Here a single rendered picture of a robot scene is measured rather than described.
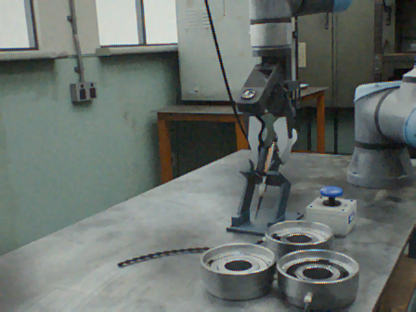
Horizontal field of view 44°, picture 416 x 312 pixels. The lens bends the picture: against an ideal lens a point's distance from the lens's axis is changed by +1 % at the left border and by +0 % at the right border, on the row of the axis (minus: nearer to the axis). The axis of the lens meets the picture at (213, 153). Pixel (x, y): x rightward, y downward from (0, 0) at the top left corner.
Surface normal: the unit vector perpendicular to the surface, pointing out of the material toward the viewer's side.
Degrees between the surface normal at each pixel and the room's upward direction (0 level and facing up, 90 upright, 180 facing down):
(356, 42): 90
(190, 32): 90
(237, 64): 92
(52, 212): 90
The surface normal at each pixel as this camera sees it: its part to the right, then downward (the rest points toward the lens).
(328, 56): -0.48, 0.20
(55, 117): 0.87, 0.05
